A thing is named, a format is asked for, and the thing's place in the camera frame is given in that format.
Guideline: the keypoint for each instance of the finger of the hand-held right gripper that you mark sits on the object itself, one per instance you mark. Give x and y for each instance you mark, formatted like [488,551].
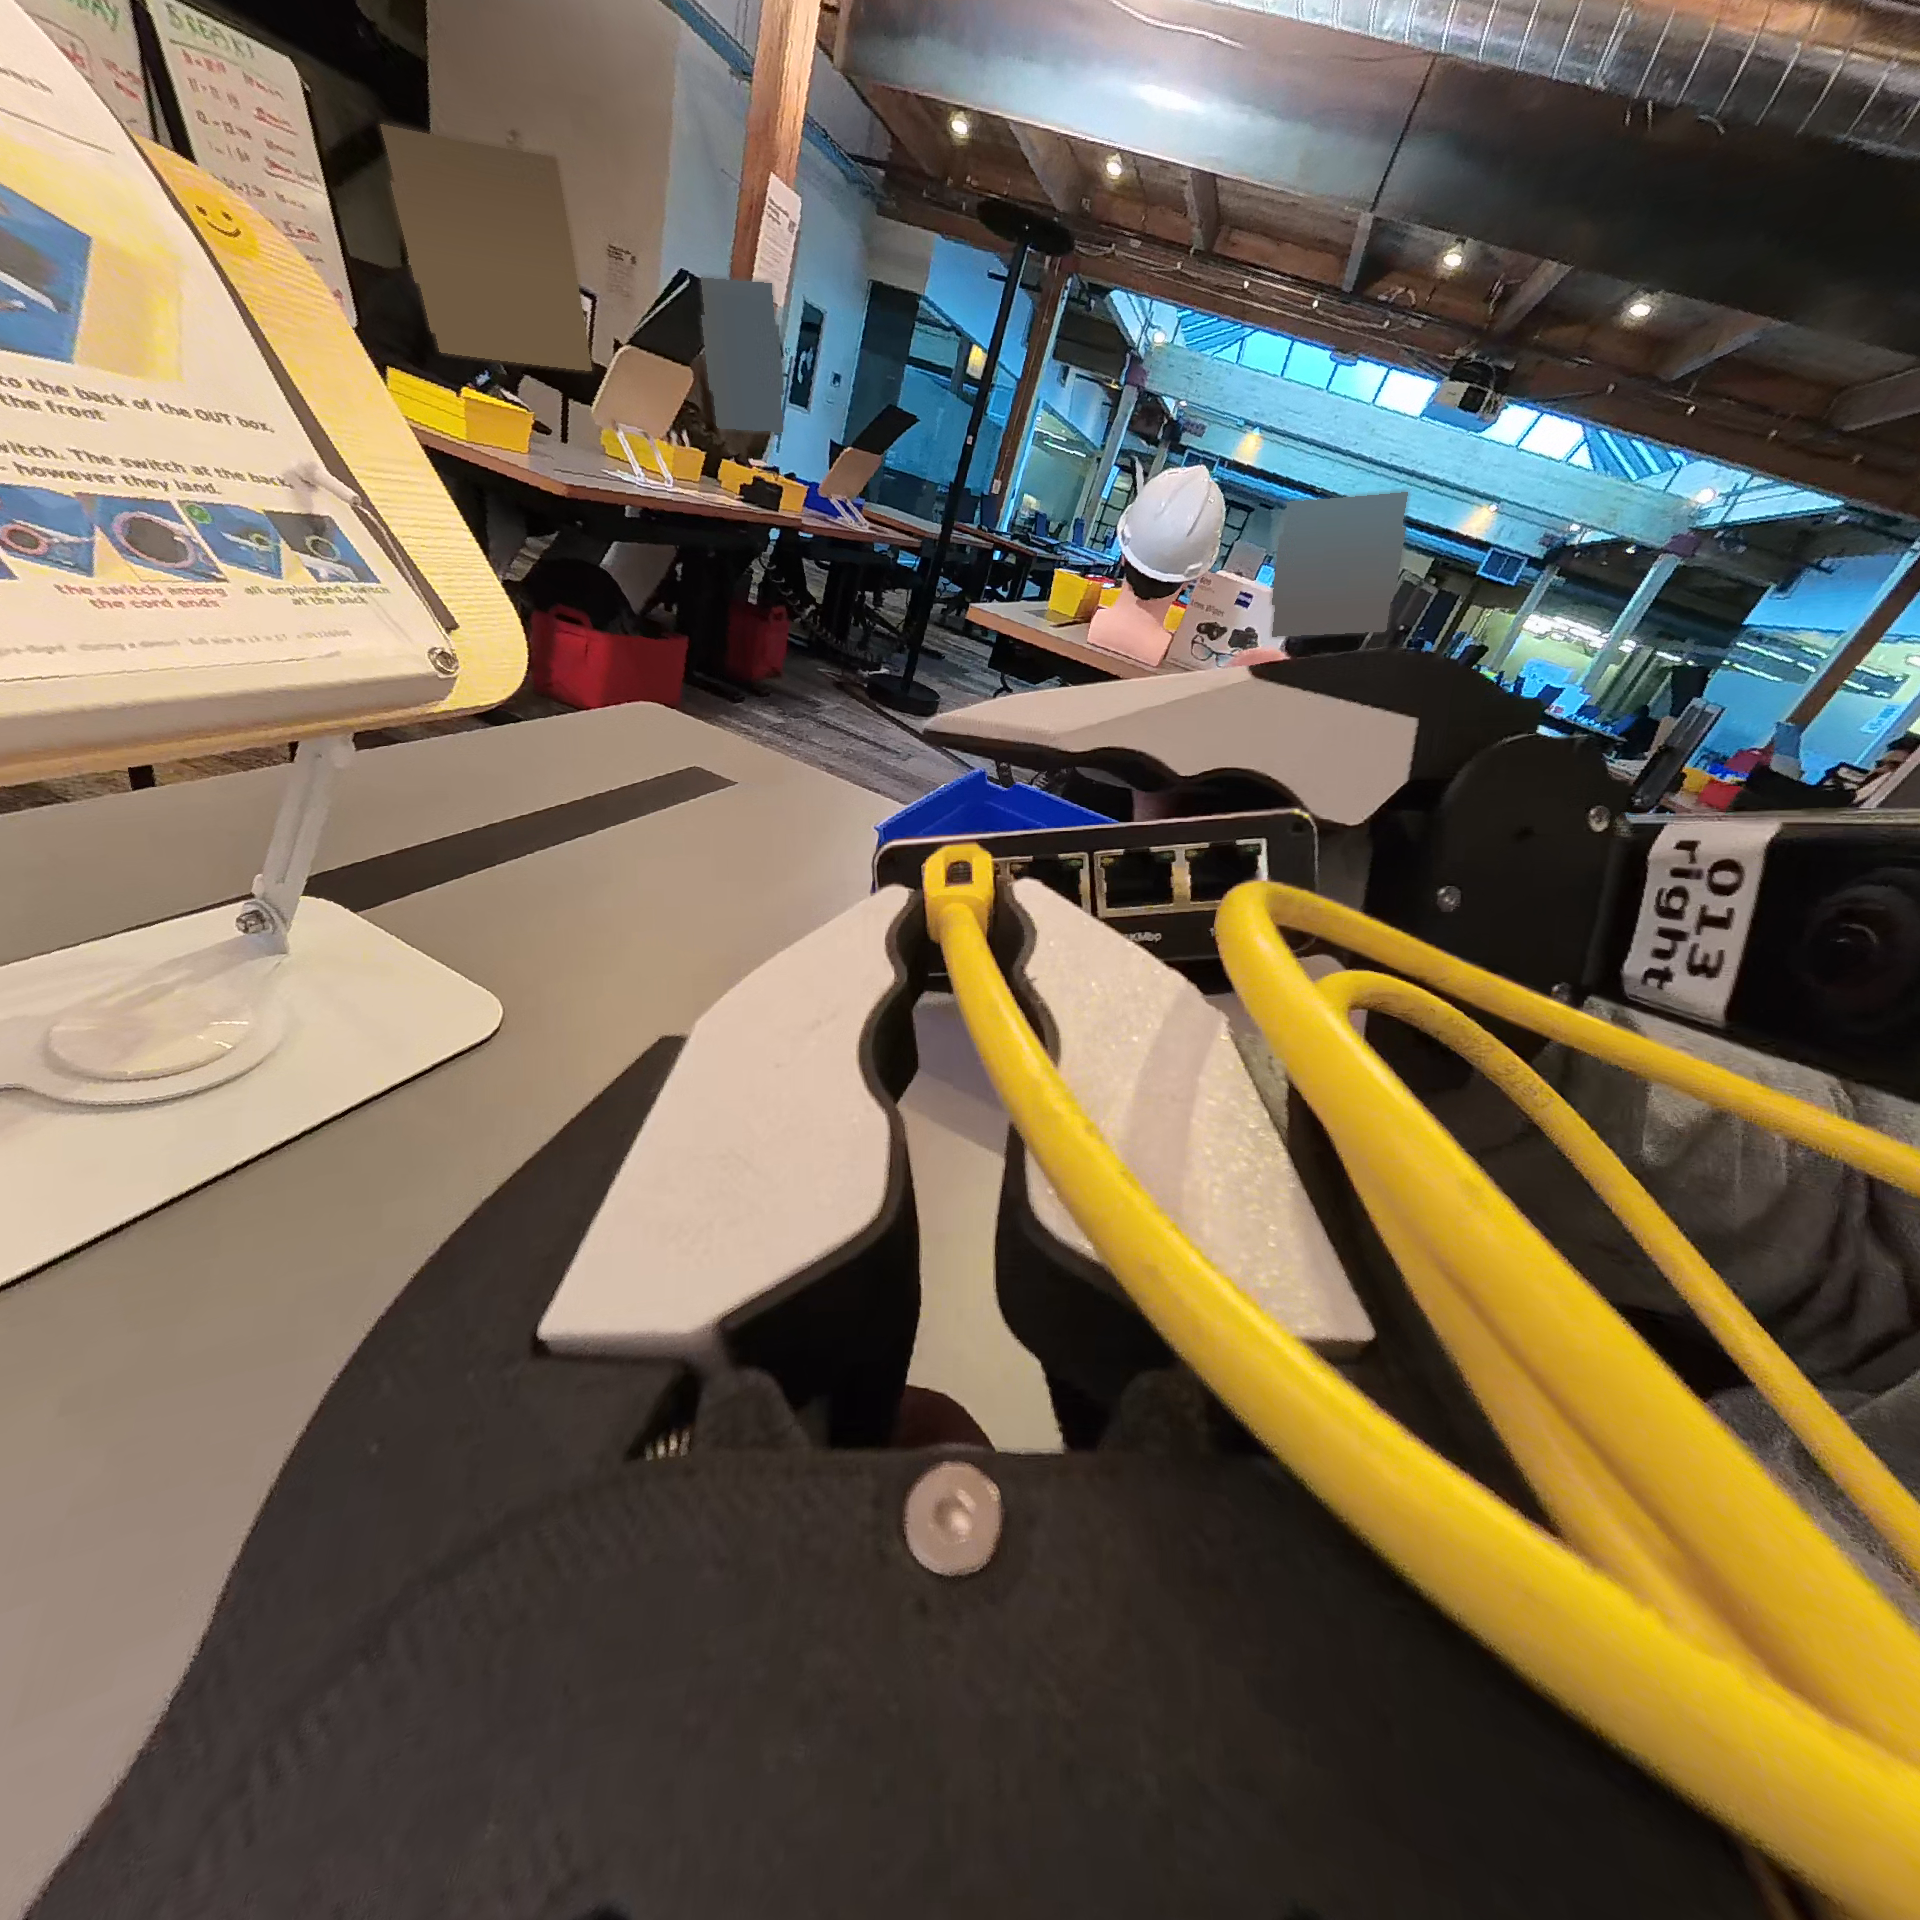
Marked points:
[1201,729]

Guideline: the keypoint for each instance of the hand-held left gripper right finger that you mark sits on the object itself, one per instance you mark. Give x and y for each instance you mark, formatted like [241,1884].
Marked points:
[1201,1154]

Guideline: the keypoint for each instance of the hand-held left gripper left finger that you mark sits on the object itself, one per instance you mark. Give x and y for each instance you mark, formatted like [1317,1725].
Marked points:
[751,1154]

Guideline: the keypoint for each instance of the black network switch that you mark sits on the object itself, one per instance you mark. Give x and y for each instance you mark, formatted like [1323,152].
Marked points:
[1171,884]

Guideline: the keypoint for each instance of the person's right forearm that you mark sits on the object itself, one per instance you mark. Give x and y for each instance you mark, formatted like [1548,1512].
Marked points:
[1771,1201]

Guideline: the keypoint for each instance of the white product box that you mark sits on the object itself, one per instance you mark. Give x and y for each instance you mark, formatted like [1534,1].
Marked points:
[1231,618]

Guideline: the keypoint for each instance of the mannequin head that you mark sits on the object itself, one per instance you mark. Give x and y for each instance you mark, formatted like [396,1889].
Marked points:
[1137,618]

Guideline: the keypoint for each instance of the small wooden table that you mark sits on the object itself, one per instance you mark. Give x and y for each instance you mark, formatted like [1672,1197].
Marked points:
[1050,630]

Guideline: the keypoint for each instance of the white hard hat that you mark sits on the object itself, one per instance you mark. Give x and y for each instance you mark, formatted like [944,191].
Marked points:
[1173,519]

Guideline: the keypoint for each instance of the blue plastic bin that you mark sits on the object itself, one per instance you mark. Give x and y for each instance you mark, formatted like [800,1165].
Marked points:
[991,810]

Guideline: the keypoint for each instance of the ceiling projector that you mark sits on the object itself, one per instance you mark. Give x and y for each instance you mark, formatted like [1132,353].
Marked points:
[1467,392]

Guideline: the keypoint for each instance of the narrow red bin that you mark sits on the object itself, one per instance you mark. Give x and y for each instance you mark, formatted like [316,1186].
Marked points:
[759,643]

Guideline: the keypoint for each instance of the wide red bin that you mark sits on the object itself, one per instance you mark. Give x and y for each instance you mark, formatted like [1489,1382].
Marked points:
[609,660]

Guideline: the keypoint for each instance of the white sign stand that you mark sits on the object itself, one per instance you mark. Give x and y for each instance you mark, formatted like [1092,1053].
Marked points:
[224,1034]

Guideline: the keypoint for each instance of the long wooden table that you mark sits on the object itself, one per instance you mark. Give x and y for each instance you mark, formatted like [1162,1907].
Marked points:
[644,488]

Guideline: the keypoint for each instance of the yellow plastic bin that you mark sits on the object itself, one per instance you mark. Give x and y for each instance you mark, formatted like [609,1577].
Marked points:
[465,408]

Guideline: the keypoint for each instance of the instruction sign board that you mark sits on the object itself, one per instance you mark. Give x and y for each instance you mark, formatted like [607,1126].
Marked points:
[180,450]

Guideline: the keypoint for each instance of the handwritten whiteboard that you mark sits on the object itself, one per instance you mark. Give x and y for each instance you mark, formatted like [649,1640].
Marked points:
[248,134]

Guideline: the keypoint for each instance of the wooden post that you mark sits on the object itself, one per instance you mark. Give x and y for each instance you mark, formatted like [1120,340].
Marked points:
[776,134]

